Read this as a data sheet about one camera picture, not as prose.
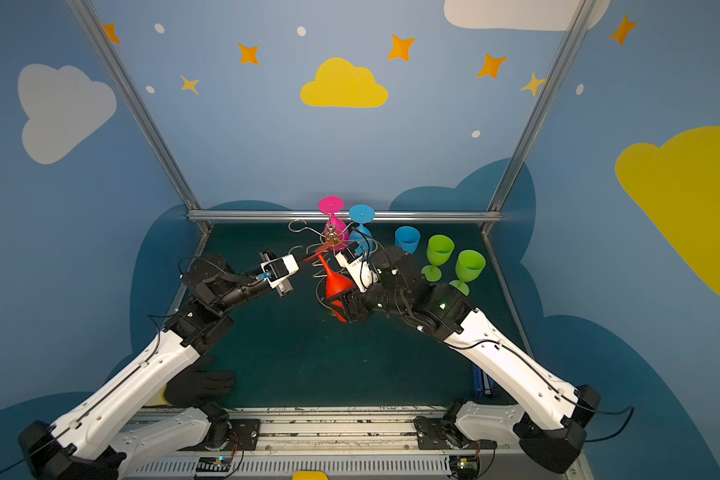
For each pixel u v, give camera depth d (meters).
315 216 0.86
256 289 0.56
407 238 1.00
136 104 0.84
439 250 0.94
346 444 0.73
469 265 0.91
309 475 0.69
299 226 0.80
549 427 0.39
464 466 0.73
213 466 0.73
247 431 0.75
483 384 0.80
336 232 0.78
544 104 0.85
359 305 0.55
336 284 0.61
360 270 0.53
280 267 0.49
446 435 0.66
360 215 0.84
